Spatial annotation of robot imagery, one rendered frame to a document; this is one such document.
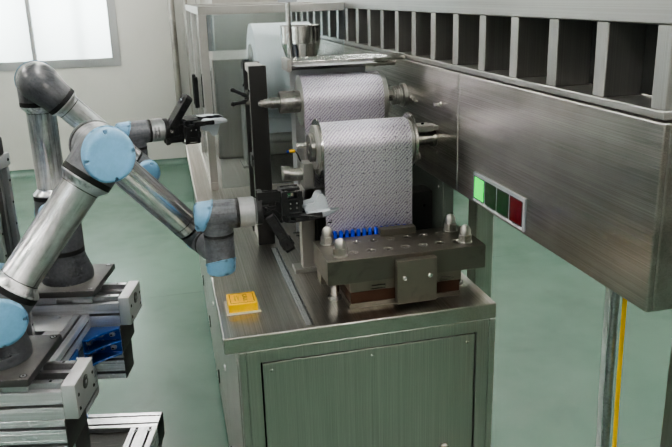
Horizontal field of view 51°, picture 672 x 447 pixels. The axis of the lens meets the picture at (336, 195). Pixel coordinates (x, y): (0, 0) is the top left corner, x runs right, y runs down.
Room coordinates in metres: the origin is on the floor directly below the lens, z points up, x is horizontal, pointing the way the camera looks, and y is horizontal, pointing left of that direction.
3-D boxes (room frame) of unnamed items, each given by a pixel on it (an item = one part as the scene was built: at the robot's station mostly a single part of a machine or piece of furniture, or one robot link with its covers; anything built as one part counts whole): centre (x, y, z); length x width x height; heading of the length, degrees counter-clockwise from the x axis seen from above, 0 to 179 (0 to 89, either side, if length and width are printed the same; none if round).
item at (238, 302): (1.60, 0.24, 0.91); 0.07 x 0.07 x 0.02; 13
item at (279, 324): (2.73, 0.23, 0.88); 2.52 x 0.66 x 0.04; 13
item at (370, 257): (1.67, -0.15, 1.00); 0.40 x 0.16 x 0.06; 103
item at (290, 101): (2.05, 0.13, 1.33); 0.06 x 0.06 x 0.06; 13
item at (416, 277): (1.58, -0.19, 0.96); 0.10 x 0.03 x 0.11; 103
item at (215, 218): (1.69, 0.30, 1.11); 0.11 x 0.08 x 0.09; 103
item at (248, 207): (1.71, 0.22, 1.11); 0.08 x 0.05 x 0.08; 13
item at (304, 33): (2.53, 0.11, 1.50); 0.14 x 0.14 x 0.06
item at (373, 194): (1.78, -0.09, 1.12); 0.23 x 0.01 x 0.18; 103
